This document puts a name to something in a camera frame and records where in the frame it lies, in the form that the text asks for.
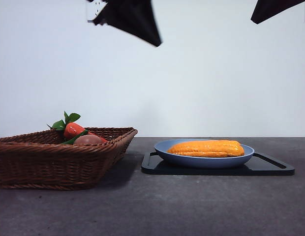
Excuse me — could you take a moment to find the blue round plate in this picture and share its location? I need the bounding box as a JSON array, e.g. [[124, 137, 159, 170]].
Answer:
[[154, 139, 255, 169]]

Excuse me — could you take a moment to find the pale brown egg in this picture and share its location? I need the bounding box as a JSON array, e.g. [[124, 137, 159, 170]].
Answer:
[[73, 134, 102, 146]]

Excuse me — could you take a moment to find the white wall socket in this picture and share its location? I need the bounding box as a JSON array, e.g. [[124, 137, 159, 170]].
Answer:
[[86, 0, 104, 23]]

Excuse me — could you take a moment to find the orange carrot with green leaves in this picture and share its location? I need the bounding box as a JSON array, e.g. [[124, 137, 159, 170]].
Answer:
[[47, 111, 109, 143]]

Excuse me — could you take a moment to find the yellow orange corn cob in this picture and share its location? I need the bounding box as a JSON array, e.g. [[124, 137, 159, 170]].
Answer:
[[166, 139, 245, 158]]

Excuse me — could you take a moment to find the black rectangular tray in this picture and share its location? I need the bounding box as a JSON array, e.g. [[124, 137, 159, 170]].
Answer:
[[141, 151, 295, 176]]

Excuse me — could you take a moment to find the brown wicker basket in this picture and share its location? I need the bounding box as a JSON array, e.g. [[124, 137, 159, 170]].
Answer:
[[0, 127, 139, 190]]

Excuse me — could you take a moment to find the green chili pepper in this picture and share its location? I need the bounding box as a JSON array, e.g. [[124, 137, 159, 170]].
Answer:
[[60, 129, 90, 145]]

